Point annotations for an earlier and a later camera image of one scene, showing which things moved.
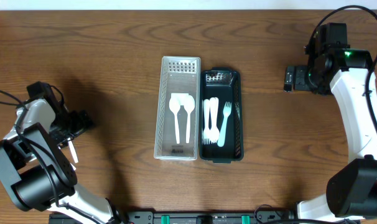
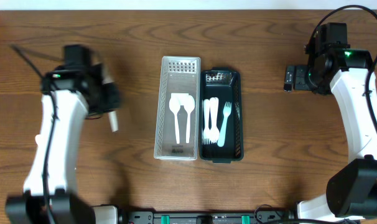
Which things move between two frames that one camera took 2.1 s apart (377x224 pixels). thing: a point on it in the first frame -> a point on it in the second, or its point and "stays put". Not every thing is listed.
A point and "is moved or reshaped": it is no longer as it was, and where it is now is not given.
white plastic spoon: (71, 147) is moved or reshaped
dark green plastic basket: (226, 84) stays put
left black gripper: (75, 123) -> (112, 94)
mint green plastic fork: (227, 111) stays put
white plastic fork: (206, 134) stays put
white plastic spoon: (174, 106) stays put
